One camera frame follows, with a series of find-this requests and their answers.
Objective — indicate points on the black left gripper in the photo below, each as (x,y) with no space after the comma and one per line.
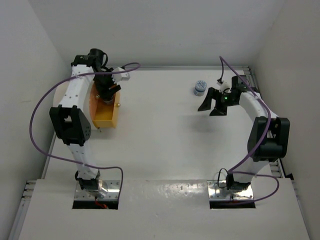
(104,93)

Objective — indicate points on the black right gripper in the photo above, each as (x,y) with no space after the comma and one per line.
(218,111)

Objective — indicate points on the blue white jar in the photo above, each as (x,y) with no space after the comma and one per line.
(200,88)
(109,101)

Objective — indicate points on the yellow bottom drawer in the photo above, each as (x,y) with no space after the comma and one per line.
(109,118)

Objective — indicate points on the cream cabinet with legs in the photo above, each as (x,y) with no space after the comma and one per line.
(60,93)

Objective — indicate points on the orange drawer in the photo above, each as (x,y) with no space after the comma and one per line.
(94,105)

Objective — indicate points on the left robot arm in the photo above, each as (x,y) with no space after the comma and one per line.
(69,122)

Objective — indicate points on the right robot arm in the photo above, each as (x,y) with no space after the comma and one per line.
(269,136)

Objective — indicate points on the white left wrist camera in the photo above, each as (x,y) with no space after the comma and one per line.
(119,76)

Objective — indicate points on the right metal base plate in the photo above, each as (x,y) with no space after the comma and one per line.
(217,191)

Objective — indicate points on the metal base plate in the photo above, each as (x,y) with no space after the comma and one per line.
(217,191)
(108,190)

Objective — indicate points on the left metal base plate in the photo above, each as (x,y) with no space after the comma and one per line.
(108,190)

